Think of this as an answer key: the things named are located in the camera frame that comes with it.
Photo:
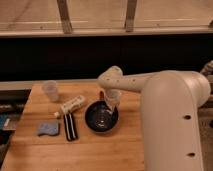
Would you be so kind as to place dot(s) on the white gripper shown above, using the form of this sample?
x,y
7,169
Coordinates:
x,y
112,97

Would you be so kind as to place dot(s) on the dark ceramic bowl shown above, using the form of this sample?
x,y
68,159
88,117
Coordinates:
x,y
99,118

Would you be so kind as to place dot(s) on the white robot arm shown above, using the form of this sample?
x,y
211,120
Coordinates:
x,y
169,113

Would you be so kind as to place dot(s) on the red pepper object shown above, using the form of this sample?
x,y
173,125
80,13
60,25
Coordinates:
x,y
101,96

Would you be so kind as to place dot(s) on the blue grey sponge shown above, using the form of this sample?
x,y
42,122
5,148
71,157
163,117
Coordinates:
x,y
50,129

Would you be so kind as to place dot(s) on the translucent plastic cup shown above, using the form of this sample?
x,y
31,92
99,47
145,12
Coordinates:
x,y
50,89

